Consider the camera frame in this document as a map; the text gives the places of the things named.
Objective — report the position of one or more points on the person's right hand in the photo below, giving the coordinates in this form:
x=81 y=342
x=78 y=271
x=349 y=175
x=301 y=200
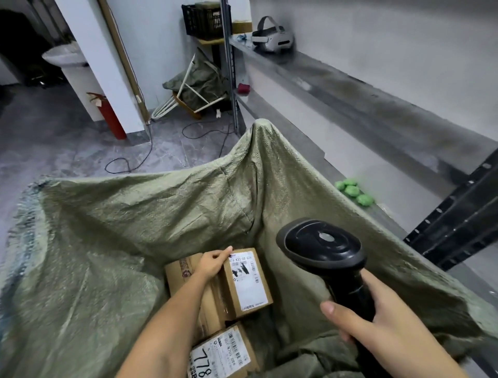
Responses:
x=389 y=331

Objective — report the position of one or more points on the person's left hand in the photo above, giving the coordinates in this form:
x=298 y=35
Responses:
x=212 y=263

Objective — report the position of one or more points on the tall cardboard parcel with label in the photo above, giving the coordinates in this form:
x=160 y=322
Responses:
x=183 y=288

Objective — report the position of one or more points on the parcel with shoe label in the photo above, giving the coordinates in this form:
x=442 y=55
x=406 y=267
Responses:
x=249 y=300

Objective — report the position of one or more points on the parcel labelled 7786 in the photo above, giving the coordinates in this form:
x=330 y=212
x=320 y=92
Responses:
x=221 y=354

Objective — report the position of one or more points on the black barcode scanner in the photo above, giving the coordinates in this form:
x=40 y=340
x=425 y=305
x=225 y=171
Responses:
x=319 y=245

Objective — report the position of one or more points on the brown cardboard box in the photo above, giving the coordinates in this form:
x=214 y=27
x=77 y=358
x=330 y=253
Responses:
x=241 y=27

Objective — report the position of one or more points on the person's left forearm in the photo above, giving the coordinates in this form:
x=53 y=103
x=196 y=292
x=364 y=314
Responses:
x=163 y=335

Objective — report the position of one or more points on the metal shelving rack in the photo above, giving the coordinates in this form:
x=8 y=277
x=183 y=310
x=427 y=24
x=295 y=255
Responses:
x=350 y=101

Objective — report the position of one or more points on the olive box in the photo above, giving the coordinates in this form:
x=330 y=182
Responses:
x=208 y=5

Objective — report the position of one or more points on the brown wooden stick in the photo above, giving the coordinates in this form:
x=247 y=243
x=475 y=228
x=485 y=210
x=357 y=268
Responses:
x=186 y=108

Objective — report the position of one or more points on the red fire extinguisher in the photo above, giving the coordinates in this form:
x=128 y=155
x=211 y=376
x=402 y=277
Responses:
x=113 y=120

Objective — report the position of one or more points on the small red object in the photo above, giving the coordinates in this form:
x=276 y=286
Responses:
x=244 y=89

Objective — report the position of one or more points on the yellow wooden stand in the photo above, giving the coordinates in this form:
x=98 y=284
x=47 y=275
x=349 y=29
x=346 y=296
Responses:
x=210 y=41

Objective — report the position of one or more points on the long wooden batten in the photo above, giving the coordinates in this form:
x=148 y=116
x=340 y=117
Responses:
x=123 y=58

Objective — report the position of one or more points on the teal plastic wrapper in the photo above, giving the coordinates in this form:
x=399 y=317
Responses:
x=240 y=38

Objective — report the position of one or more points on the white VR headset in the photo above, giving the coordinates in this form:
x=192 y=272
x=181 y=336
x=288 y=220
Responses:
x=276 y=43

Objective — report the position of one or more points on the black plastic crate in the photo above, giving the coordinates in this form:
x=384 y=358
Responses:
x=202 y=21

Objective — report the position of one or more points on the white metal folding frame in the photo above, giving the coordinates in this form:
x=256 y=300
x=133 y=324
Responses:
x=161 y=111

